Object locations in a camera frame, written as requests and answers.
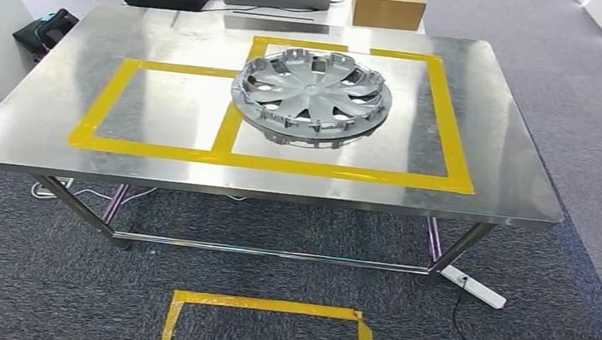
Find stainless steel workbench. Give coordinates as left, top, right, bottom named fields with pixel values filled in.
left=0, top=0, right=582, bottom=300

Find grey wheel cover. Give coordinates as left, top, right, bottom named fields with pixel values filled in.
left=226, top=40, right=398, bottom=158

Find brown cardboard box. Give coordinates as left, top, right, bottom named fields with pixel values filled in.
left=349, top=0, right=427, bottom=34

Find white power strip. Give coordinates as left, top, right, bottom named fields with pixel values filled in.
left=30, top=174, right=76, bottom=202
left=437, top=264, right=510, bottom=311

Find black bag with teal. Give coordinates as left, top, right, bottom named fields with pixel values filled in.
left=9, top=3, right=81, bottom=65

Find large yellow tape frame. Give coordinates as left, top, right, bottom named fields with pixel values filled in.
left=210, top=32, right=489, bottom=196

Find yellow floor tape frame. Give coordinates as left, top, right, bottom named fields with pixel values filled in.
left=160, top=287, right=382, bottom=340

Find small yellow tape frame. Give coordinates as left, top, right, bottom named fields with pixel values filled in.
left=67, top=53, right=242, bottom=167

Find black power cable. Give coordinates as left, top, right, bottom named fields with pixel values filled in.
left=448, top=276, right=542, bottom=340

